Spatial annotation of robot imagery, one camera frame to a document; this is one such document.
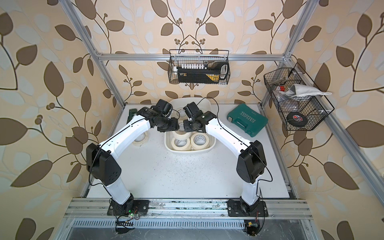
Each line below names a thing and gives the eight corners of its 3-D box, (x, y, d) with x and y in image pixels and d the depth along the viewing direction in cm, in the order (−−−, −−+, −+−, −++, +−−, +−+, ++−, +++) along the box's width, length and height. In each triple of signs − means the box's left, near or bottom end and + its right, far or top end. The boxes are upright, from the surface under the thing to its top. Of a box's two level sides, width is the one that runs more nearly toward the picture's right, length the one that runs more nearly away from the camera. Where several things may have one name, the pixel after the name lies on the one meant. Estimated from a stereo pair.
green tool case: (253, 138, 102) (255, 133, 98) (226, 119, 113) (228, 114, 109) (267, 123, 111) (270, 118, 107) (242, 106, 122) (243, 102, 118)
